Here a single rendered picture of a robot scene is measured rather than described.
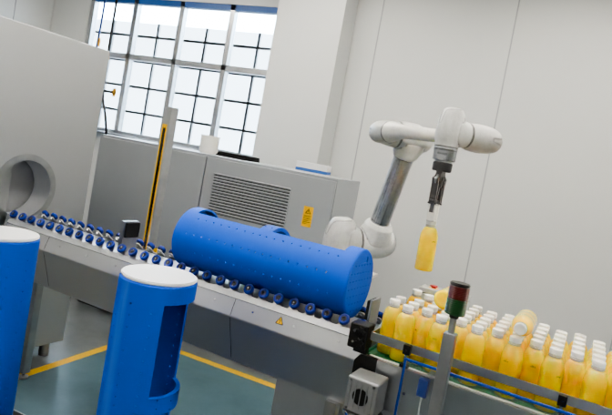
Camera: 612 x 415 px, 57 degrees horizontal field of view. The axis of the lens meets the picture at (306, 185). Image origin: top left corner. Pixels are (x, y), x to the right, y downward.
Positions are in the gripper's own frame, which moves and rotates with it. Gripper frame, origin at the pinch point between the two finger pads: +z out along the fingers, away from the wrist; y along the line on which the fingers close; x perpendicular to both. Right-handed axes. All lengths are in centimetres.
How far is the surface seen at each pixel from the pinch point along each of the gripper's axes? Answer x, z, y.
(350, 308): -22.3, 43.3, 10.1
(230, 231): -81, 26, 16
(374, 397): 3, 62, 40
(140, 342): -74, 62, 69
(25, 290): -140, 62, 66
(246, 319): -63, 59, 18
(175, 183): -237, 26, -127
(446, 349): 24, 38, 42
